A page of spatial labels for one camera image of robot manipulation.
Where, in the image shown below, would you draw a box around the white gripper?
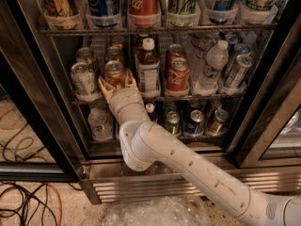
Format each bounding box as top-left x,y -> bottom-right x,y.
98,69 -> 150,125

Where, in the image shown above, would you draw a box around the orange soda can front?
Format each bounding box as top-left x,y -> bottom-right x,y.
104,60 -> 126,89

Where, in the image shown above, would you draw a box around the orange soda can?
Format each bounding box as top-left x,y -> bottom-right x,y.
109,35 -> 126,49
105,46 -> 124,63
104,60 -> 126,89

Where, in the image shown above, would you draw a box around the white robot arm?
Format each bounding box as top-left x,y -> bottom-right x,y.
98,71 -> 301,226

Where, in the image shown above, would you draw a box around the silver green can front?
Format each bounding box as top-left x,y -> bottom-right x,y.
71,62 -> 99,96

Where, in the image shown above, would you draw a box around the silver green can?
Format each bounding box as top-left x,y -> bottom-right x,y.
71,62 -> 99,96
76,47 -> 96,71

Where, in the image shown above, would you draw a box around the brown tea bottle middle shelf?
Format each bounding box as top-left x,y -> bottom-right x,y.
137,38 -> 160,92

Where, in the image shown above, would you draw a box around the brown tea bottle shelf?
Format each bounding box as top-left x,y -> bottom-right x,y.
137,38 -> 160,92
145,103 -> 158,122

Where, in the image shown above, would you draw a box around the brown tea bottle bottom shelf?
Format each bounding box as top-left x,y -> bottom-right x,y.
145,103 -> 158,122

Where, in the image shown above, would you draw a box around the orange soda can rear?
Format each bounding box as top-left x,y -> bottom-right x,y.
109,35 -> 126,49

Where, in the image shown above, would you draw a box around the silver green can rear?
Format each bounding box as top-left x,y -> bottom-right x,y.
76,47 -> 96,71

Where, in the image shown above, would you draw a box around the clear water bottle bottom shelf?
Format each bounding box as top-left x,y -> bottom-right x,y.
87,107 -> 112,141

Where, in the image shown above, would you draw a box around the clear water bottle shelf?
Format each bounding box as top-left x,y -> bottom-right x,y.
199,40 -> 229,89
87,107 -> 112,141

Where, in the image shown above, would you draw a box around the red cola can front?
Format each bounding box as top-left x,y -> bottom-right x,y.
166,57 -> 190,91

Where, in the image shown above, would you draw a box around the green can bottom shelf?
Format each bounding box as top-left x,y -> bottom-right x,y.
164,111 -> 181,136

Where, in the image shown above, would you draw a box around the red cola can rear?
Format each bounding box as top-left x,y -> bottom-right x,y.
166,44 -> 186,67

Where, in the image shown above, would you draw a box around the blue pepsi can top shelf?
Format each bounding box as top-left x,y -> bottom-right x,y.
84,0 -> 120,19

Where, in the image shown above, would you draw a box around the blue can bottom shelf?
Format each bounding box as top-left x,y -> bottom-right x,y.
185,110 -> 204,135

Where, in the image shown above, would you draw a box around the red cola can top shelf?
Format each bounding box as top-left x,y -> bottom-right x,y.
129,0 -> 160,17

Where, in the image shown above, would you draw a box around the left glass fridge door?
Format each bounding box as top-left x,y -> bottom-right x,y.
0,0 -> 84,182

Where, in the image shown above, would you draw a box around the glass fridge door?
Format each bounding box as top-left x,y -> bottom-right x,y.
0,0 -> 84,182
231,12 -> 301,168

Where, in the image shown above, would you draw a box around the clear water bottle middle shelf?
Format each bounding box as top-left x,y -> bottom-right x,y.
199,40 -> 229,89

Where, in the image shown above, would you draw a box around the yellow can top shelf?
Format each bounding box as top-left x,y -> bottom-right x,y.
44,0 -> 78,18

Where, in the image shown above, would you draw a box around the steel fridge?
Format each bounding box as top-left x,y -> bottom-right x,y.
0,0 -> 301,205

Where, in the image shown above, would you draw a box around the brown can bottom shelf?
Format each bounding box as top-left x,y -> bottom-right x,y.
207,109 -> 229,136

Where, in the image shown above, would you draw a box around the slim silver can rear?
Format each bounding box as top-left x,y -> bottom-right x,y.
225,32 -> 241,46

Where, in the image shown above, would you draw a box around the slim silver can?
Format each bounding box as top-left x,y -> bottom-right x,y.
227,43 -> 251,68
225,32 -> 241,46
224,55 -> 253,89

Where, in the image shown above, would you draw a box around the slim silver can front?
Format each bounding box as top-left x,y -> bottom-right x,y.
224,55 -> 253,89

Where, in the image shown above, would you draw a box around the right glass fridge door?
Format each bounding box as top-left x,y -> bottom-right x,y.
231,12 -> 301,168

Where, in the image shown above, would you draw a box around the clear plastic bag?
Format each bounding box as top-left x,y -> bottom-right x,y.
101,196 -> 211,226

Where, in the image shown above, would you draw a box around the orange cable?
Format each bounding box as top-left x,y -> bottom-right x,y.
0,182 -> 63,226

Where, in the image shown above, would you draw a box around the black cables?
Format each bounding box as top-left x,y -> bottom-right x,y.
0,182 -> 83,226

